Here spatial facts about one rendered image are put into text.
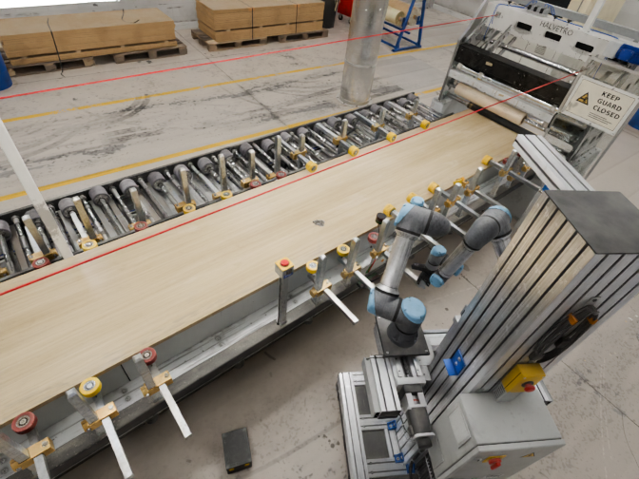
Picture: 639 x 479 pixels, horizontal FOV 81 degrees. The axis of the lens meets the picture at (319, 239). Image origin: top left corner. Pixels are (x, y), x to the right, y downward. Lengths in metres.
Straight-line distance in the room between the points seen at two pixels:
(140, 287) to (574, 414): 3.07
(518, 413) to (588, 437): 1.78
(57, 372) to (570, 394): 3.31
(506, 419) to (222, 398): 1.82
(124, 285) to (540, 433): 2.04
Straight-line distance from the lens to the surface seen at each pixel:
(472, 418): 1.64
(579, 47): 4.39
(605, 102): 4.01
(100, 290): 2.34
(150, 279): 2.30
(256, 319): 2.38
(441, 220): 1.74
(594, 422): 3.59
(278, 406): 2.81
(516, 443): 1.69
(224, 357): 2.18
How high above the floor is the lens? 2.62
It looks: 45 degrees down
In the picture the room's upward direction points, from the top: 8 degrees clockwise
